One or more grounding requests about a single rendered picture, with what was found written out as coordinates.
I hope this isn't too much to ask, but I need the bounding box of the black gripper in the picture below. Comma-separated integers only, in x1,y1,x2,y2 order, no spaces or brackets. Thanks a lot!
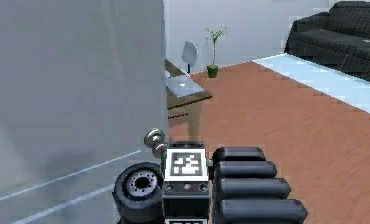
112,161,165,224

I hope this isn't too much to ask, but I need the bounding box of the silver round door knob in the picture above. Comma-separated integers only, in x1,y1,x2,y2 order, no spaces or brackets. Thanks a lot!
143,128,169,160

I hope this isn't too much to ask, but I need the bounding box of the brown wooden table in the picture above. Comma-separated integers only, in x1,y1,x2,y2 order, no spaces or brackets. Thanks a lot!
164,59,213,142

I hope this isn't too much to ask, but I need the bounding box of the grey room door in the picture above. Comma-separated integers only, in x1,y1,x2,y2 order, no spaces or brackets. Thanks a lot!
0,0,170,224

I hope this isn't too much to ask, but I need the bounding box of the grey laptop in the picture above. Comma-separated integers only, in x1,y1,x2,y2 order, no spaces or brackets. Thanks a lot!
165,74,205,99

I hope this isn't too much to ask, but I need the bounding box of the green potted house plant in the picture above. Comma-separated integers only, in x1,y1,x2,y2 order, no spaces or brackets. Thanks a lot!
204,27,231,80

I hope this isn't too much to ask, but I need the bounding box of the pale blue floor rug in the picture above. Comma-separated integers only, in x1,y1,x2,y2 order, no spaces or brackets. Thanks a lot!
252,53,370,117

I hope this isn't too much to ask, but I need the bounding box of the black sofa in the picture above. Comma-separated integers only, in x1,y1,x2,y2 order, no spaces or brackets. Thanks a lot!
284,0,370,83

